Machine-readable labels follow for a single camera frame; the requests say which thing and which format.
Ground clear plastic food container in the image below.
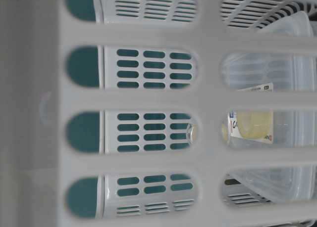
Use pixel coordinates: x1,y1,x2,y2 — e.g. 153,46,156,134
221,11,317,206

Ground white plastic shopping basket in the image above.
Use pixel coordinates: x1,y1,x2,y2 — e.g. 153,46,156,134
0,0,317,227

